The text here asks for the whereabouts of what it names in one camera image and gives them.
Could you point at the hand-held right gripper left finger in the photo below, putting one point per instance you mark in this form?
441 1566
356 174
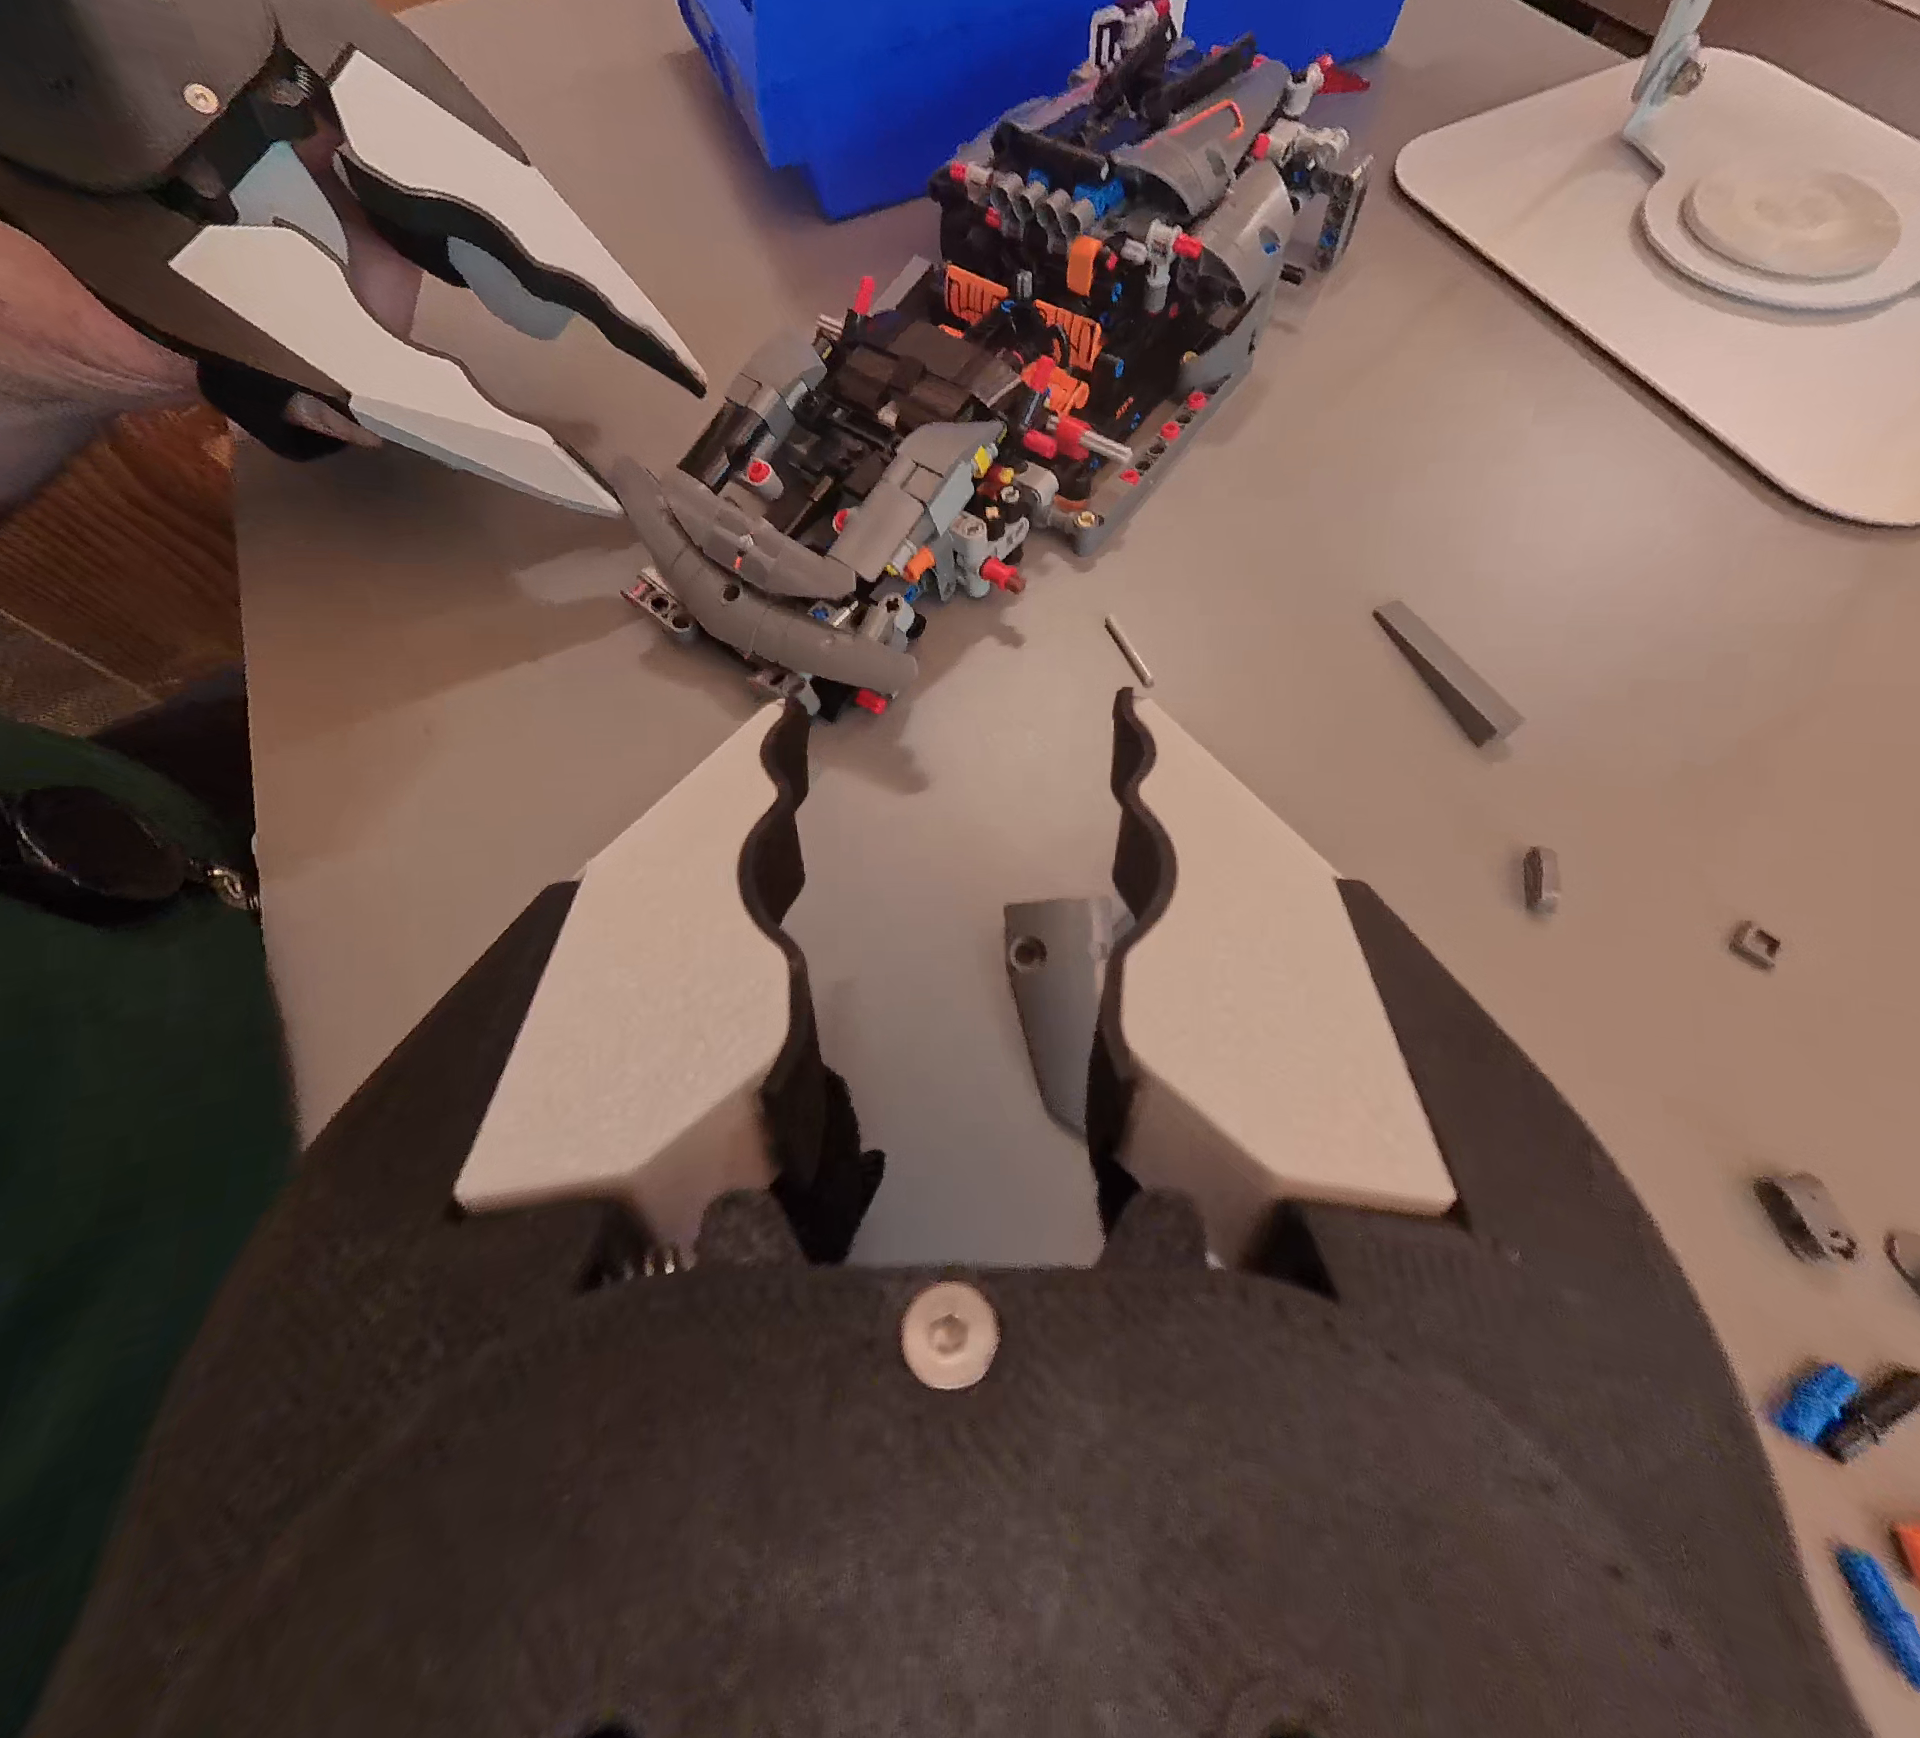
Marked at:
630 1018

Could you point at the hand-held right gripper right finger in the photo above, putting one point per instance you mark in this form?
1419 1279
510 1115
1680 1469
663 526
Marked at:
1260 1018

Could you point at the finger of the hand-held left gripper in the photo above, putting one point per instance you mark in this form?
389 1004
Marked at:
331 335
495 193

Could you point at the grey curved lego panel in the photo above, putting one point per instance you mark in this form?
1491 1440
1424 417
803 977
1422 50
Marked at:
1057 1004

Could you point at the grey lego car model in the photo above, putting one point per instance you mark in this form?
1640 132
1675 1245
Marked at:
930 419

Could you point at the small grey lego piece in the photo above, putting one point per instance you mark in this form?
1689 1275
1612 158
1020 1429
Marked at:
1751 945
1539 877

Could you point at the thin grey lego axle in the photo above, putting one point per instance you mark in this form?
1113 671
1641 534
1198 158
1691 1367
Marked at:
1130 652

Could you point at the grey wedge lego piece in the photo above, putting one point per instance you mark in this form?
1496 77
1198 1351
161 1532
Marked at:
1447 673

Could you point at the scattered small lego pieces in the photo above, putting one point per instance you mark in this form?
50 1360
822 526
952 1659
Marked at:
1813 1406

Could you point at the person's left hand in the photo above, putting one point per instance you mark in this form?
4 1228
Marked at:
82 321

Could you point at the black round badge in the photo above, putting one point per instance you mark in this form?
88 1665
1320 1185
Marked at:
82 850

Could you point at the person's green-clad torso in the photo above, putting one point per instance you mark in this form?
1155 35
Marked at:
104 1245

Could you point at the white book stand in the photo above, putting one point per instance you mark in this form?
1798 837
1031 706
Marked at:
1770 390

